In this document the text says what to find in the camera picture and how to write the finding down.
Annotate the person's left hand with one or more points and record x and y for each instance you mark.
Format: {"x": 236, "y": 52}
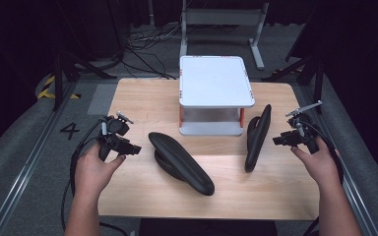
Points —
{"x": 93, "y": 170}

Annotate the black shoe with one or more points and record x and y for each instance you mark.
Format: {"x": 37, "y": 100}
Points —
{"x": 183, "y": 164}
{"x": 257, "y": 141}

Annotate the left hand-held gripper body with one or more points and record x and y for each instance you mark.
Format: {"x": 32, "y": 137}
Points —
{"x": 113, "y": 126}

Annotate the yellow black floor tape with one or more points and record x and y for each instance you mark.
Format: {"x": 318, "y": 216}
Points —
{"x": 47, "y": 93}

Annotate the black tripod stand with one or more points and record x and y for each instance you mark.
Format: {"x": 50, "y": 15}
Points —
{"x": 311, "y": 69}
{"x": 62, "y": 72}

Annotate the person's dark clothing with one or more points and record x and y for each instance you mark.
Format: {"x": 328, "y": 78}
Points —
{"x": 206, "y": 227}

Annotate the metal floor rail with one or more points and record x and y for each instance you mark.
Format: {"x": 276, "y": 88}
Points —
{"x": 29, "y": 160}
{"x": 351, "y": 183}

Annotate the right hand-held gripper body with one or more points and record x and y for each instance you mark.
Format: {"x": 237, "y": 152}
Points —
{"x": 303, "y": 131}

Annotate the white shoe rack orange posts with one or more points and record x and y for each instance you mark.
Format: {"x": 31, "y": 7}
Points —
{"x": 215, "y": 82}

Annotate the person's right hand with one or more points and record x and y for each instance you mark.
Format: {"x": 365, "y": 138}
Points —
{"x": 321, "y": 167}

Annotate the grey metal stand frame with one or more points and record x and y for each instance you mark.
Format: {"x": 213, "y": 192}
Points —
{"x": 223, "y": 16}

